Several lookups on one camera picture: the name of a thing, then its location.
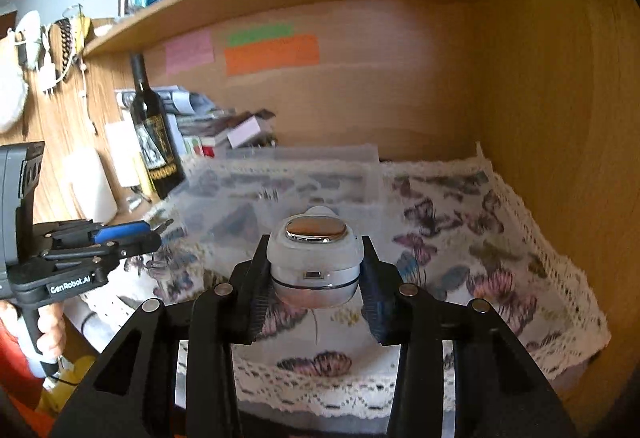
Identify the pile of magazines and books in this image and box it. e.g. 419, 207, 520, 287
114, 86, 277, 159

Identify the white cylindrical container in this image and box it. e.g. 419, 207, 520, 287
63, 150, 119, 225

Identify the white plush item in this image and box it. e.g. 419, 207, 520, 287
0, 10, 32, 134

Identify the white and silver round device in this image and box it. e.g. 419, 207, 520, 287
266, 206, 362, 309

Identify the small white box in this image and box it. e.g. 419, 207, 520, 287
227, 115, 267, 149

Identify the clear plastic storage box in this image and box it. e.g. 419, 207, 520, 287
174, 144, 387, 263

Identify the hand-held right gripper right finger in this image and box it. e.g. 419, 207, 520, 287
359, 237, 577, 438

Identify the butterfly print lace tablecloth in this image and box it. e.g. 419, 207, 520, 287
80, 143, 612, 420

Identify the person's left hand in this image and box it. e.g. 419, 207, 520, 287
37, 302, 67, 360

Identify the pink sticky note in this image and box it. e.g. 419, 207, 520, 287
164, 28, 215, 73

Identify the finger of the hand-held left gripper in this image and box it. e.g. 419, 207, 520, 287
39, 234, 164, 265
36, 219, 152, 245

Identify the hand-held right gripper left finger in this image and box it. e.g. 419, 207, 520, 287
60, 234, 275, 438

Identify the orange sticky note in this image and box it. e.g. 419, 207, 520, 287
223, 34, 321, 78

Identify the green sticky note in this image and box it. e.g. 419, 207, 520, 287
225, 23, 295, 46

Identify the red garment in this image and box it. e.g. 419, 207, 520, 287
0, 300, 53, 438

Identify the white card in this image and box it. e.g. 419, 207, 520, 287
104, 120, 142, 189

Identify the yellow object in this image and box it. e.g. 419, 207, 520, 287
40, 355, 97, 415

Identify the dark wine bottle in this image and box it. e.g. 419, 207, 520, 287
128, 52, 187, 200

